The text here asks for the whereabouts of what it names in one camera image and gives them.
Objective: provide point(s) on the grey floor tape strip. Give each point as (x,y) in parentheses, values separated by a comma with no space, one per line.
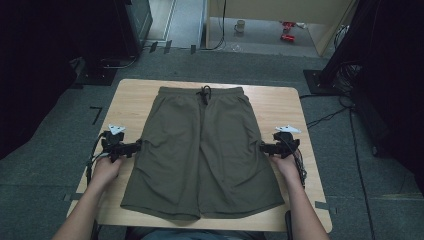
(325,206)
(75,196)

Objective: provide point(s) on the black stand base plate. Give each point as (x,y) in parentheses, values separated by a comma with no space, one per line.
(316,83)
(96,76)

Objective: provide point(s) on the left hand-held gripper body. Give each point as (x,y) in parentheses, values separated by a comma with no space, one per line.
(115,145)

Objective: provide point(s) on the black cabinet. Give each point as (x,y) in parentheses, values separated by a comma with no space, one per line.
(138,23)

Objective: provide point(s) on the person's grey-blue clothing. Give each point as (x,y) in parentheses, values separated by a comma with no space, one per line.
(200,236)

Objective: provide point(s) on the light wooden desk frame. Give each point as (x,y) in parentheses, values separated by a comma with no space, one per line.
(266,8)

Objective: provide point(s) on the person's right hand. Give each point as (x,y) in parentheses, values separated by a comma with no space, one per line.
(286,168)

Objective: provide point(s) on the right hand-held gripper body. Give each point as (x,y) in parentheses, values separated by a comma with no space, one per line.
(285,143)

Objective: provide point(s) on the small white object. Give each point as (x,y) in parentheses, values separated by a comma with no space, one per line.
(301,25)

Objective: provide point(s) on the person's left hand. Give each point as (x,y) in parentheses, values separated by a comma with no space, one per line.
(106,171)

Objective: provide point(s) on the black angled tape mark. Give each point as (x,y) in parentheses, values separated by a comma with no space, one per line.
(97,115)

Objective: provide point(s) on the beige mug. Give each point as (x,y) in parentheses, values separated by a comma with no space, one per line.
(239,26)

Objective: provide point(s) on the black curtain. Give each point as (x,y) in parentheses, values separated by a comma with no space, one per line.
(40,66)

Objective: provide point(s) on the red toy car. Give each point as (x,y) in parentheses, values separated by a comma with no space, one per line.
(287,25)
(287,37)

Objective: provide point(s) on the olive green shorts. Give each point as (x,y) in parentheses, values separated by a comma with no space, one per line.
(186,150)

